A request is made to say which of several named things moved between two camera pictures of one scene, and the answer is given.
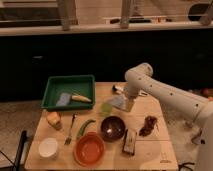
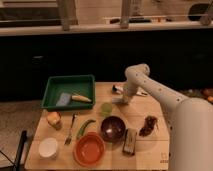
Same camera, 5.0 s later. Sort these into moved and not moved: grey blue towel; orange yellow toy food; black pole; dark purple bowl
Moved: grey blue towel
Not moved: orange yellow toy food; dark purple bowl; black pole
